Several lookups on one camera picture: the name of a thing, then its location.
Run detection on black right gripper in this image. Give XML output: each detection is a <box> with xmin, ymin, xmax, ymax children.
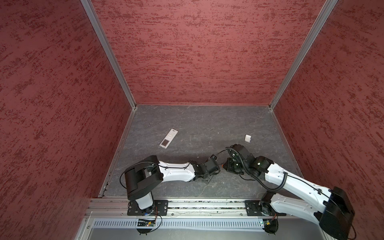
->
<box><xmin>221</xmin><ymin>157</ymin><xmax>248</xmax><ymax>175</ymax></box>

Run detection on white battery cover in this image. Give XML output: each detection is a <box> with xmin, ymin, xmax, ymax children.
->
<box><xmin>245</xmin><ymin>135</ymin><xmax>252</xmax><ymax>143</ymax></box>

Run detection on white remote with screen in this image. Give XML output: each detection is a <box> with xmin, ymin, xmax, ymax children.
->
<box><xmin>160</xmin><ymin>129</ymin><xmax>178</xmax><ymax>149</ymax></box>

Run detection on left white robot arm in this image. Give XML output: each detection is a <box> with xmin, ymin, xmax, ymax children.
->
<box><xmin>119</xmin><ymin>155</ymin><xmax>221</xmax><ymax>214</ymax></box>

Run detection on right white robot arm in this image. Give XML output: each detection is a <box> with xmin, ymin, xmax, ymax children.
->
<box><xmin>223</xmin><ymin>144</ymin><xmax>356</xmax><ymax>240</ymax></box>

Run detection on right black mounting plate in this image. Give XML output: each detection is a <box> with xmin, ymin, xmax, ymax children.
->
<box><xmin>245</xmin><ymin>200</ymin><xmax>287</xmax><ymax>217</ymax></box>

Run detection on black mounting plate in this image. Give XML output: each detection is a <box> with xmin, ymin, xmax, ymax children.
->
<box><xmin>126</xmin><ymin>199</ymin><xmax>169</xmax><ymax>217</ymax></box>
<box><xmin>245</xmin><ymin>200</ymin><xmax>287</xmax><ymax>217</ymax></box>

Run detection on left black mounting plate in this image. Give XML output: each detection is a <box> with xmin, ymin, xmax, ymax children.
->
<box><xmin>126</xmin><ymin>199</ymin><xmax>169</xmax><ymax>217</ymax></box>

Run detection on perforated cable duct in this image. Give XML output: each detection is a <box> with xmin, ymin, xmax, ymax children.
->
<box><xmin>92</xmin><ymin>218</ymin><xmax>265</xmax><ymax>232</ymax></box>

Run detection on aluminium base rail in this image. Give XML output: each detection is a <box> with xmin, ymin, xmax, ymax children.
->
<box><xmin>85</xmin><ymin>197</ymin><xmax>329</xmax><ymax>217</ymax></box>

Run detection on aluminium corner post right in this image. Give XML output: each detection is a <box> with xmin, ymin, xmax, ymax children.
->
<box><xmin>269</xmin><ymin>0</ymin><xmax>338</xmax><ymax>112</ymax></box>

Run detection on aluminium corner post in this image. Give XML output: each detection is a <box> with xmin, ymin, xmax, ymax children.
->
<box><xmin>81</xmin><ymin>0</ymin><xmax>137</xmax><ymax>111</ymax></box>
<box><xmin>269</xmin><ymin>0</ymin><xmax>338</xmax><ymax>112</ymax></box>

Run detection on aluminium corner post left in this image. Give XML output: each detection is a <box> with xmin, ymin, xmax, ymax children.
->
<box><xmin>81</xmin><ymin>0</ymin><xmax>137</xmax><ymax>111</ymax></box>

